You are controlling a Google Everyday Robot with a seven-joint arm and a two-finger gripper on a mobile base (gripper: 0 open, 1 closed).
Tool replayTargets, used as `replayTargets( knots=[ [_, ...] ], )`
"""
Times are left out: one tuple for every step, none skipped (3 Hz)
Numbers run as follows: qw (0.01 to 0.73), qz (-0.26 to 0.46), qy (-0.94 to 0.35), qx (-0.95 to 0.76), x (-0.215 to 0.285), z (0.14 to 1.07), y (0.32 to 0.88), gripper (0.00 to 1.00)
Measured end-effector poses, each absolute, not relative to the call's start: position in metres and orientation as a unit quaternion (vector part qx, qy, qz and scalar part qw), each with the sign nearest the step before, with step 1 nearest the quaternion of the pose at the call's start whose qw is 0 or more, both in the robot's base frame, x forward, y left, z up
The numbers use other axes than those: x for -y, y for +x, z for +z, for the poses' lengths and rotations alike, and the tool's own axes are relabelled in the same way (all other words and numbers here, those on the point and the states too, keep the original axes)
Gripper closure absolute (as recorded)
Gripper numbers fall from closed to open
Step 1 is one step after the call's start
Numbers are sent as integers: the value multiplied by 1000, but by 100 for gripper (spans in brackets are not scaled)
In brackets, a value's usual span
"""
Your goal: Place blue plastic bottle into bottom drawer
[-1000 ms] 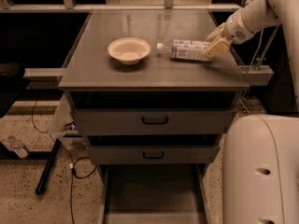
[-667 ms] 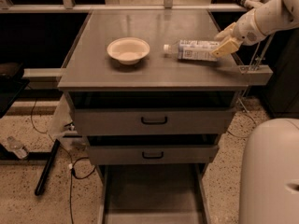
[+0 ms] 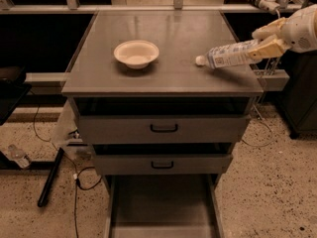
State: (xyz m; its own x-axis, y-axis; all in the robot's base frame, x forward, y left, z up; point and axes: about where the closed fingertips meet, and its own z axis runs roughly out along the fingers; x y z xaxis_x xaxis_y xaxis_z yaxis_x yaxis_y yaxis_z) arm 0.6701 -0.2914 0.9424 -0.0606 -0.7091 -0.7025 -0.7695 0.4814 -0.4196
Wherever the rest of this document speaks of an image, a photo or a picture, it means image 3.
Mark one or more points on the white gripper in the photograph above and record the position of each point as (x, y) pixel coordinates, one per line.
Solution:
(301, 31)

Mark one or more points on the blue label plastic bottle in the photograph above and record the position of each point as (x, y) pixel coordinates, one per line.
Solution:
(228, 55)

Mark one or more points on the grey drawer cabinet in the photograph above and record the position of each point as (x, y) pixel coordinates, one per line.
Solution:
(179, 36)

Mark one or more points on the top grey drawer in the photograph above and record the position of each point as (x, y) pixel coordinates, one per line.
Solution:
(158, 120)

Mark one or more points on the middle grey drawer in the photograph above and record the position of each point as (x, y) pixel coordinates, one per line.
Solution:
(162, 159)

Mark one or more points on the bottom grey open drawer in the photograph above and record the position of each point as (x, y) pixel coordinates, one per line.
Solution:
(173, 206)

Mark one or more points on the clear bottle on floor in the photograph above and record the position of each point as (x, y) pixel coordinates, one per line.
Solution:
(19, 157)

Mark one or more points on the white paper bowl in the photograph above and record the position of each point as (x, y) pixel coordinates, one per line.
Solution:
(136, 54)

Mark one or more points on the black pole on floor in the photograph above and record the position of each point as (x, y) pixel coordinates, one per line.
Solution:
(44, 197)

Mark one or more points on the black table at left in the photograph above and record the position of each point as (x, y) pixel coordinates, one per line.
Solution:
(13, 89)

